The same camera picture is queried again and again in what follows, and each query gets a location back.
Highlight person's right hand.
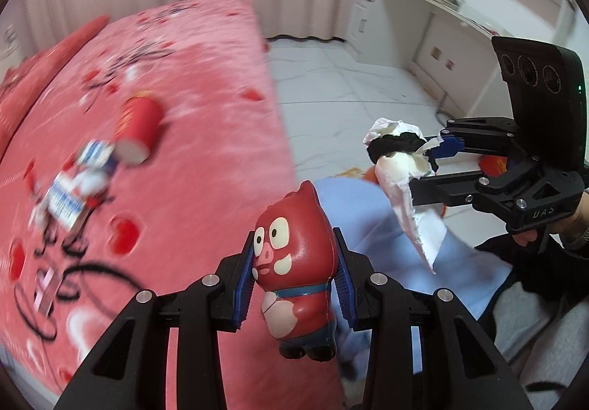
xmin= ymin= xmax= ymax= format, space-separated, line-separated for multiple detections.
xmin=512 ymin=191 xmax=589 ymax=249

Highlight small blue white carton box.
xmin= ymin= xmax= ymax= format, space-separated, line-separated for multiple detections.
xmin=74 ymin=140 xmax=119 ymax=174

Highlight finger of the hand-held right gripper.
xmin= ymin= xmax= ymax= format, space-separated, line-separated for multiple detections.
xmin=431 ymin=116 xmax=521 ymax=158
xmin=409 ymin=169 xmax=489 ymax=208

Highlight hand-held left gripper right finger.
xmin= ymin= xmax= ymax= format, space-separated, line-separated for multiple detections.
xmin=332 ymin=227 xmax=537 ymax=410

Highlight white drawer cabinet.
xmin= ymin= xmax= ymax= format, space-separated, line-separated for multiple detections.
xmin=347 ymin=0 xmax=385 ymax=56

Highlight light blue garment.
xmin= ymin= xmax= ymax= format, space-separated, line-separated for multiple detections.
xmin=313 ymin=177 xmax=514 ymax=410

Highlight printed white carton box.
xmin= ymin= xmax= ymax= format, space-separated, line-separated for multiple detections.
xmin=45 ymin=174 xmax=89 ymax=232

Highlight black fabric band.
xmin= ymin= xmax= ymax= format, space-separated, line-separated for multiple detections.
xmin=367 ymin=131 xmax=437 ymax=175

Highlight white tissue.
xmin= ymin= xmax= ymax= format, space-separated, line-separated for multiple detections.
xmin=363 ymin=118 xmax=448 ymax=276

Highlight white desk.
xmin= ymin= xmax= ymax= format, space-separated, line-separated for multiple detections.
xmin=368 ymin=0 xmax=589 ymax=116

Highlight red cylindrical can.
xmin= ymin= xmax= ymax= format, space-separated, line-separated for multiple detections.
xmin=114 ymin=91 xmax=163 ymax=163

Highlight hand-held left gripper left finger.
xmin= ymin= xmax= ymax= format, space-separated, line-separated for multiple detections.
xmin=55 ymin=230 xmax=256 ymax=410

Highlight red pig squeeze toy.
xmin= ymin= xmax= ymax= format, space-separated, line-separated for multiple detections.
xmin=252 ymin=181 xmax=339 ymax=362

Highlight bed with pink blanket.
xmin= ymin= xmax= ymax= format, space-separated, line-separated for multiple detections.
xmin=0 ymin=0 xmax=346 ymax=410

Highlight grey pants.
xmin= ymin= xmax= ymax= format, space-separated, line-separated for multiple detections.
xmin=479 ymin=285 xmax=589 ymax=410

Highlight grey power cable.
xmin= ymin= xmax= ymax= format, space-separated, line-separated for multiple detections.
xmin=433 ymin=88 xmax=465 ymax=127

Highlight red pillow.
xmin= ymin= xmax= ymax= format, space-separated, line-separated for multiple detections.
xmin=0 ymin=14 xmax=111 ymax=157

